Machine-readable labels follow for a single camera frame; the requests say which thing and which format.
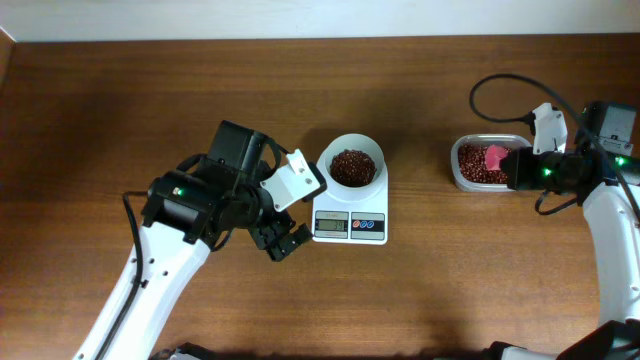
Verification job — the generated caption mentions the pink measuring scoop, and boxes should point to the pink measuring scoop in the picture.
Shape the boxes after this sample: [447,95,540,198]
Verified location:
[484,145,511,171]

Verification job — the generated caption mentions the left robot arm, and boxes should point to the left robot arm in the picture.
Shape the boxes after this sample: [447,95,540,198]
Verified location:
[76,121,327,359]

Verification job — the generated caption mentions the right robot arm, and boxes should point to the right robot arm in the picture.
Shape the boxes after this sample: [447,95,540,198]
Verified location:
[497,102,639,359]

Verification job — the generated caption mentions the white digital kitchen scale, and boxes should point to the white digital kitchen scale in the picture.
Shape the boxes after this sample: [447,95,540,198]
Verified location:
[312,155,390,245]

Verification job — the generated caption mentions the clear plastic bean container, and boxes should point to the clear plastic bean container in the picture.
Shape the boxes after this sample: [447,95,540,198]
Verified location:
[451,134,531,192]

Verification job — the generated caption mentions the red beans in bowl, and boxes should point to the red beans in bowl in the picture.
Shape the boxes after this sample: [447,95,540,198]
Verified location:
[329,150,377,187]

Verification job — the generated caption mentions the white round bowl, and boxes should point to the white round bowl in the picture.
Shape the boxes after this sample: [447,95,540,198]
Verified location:
[320,133,388,190]

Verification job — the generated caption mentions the left black cable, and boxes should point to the left black cable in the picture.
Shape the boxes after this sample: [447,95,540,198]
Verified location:
[94,137,291,360]

